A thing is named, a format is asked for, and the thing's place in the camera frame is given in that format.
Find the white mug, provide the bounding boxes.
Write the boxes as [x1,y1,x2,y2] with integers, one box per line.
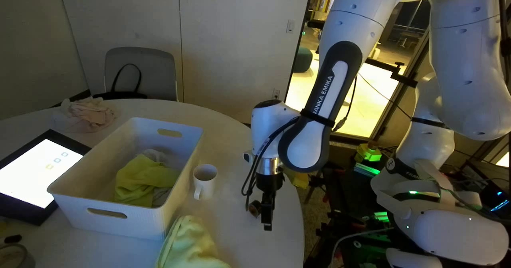
[192,163,218,201]

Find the white plastic basket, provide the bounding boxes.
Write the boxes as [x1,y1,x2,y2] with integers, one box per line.
[47,117,204,241]

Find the yellow object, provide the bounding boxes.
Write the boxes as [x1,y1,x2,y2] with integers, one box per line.
[285,168,310,190]

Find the pale yellow towel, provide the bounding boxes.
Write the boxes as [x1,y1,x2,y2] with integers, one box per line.
[155,214,233,268]

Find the green clamp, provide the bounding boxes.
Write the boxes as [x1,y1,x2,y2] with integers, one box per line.
[355,142,382,164]

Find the grey towel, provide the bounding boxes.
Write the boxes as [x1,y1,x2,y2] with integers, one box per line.
[143,148,177,207]

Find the green pouf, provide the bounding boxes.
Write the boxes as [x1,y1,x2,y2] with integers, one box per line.
[293,46,314,73]

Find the yellow-green towel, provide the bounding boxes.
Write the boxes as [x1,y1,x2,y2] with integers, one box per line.
[113,153,180,208]

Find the grey chair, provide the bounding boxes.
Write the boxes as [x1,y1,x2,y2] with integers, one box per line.
[103,46,178,102]

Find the black bag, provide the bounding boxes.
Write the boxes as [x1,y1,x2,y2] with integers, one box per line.
[92,63,149,100]

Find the pink beige towel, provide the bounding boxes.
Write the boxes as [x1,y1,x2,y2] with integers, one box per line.
[59,97,117,133]

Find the black framed lit screen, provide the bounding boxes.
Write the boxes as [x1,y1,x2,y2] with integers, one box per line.
[0,129,93,226]

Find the white cable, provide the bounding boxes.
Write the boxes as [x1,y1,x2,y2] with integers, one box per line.
[330,227,394,265]

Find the camera on mount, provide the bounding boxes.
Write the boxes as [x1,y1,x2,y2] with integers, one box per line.
[364,58,418,88]

